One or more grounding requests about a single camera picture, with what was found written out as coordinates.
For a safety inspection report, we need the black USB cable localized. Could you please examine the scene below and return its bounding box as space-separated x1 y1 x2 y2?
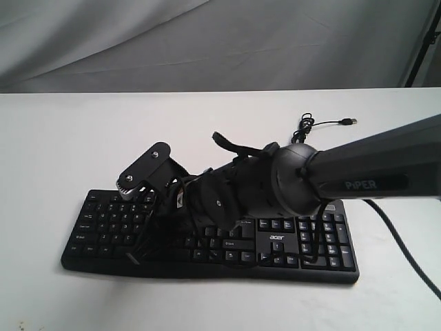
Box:
291 112 358 144

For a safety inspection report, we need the black acer keyboard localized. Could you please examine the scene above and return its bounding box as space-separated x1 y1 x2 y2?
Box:
61 190 359 284

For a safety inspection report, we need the black tripod stand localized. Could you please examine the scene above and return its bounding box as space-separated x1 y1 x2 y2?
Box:
400 1 440 88

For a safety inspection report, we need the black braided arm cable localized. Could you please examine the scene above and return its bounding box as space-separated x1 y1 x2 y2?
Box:
365 199 441 304

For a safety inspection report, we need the grey backdrop cloth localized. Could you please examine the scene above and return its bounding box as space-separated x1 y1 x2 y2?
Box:
1 1 438 93

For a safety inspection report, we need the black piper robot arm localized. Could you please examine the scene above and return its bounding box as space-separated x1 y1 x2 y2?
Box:
116 116 440 263

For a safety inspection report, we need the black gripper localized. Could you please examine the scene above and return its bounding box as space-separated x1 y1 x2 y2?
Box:
126 175 200 265

